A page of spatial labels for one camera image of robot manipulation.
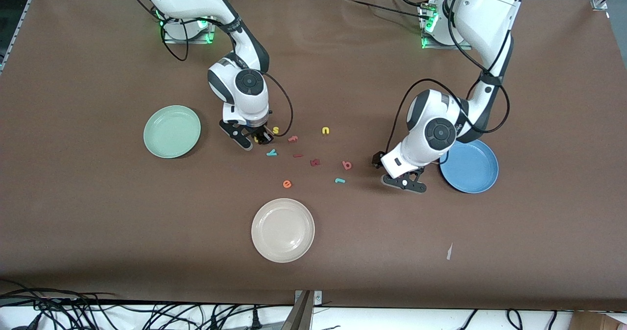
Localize brown table cover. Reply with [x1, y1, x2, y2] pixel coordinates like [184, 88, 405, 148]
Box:
[0, 0, 627, 312]

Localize light green plate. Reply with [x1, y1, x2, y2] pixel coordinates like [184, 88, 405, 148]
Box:
[143, 105, 202, 159]

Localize blue plate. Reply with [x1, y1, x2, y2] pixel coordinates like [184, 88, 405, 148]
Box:
[439, 139, 500, 194]

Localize cream white plate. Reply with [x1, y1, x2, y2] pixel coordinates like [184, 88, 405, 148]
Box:
[251, 198, 315, 263]

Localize grey slanted beam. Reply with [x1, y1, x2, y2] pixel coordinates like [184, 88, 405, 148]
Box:
[280, 291, 314, 330]

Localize cardboard box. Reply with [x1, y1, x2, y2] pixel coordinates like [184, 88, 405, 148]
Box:
[571, 311, 627, 330]

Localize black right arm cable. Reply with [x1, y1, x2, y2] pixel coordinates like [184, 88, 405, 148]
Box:
[159, 17, 294, 137]

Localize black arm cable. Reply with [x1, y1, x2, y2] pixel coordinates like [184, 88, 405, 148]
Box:
[159, 17, 294, 137]
[387, 0, 511, 149]

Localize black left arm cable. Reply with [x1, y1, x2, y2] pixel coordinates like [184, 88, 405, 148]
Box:
[387, 0, 511, 149]

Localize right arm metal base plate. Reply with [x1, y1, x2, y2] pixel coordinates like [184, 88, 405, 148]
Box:
[163, 7, 217, 45]

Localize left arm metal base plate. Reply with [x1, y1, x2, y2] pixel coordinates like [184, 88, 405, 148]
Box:
[420, 2, 472, 50]

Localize silver metal bracket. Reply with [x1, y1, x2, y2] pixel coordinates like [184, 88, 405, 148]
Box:
[294, 290, 323, 307]

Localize black cable on table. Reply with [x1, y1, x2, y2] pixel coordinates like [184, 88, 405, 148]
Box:
[343, 0, 434, 22]

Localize tangled black floor cables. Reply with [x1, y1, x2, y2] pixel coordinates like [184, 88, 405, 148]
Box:
[0, 279, 294, 330]

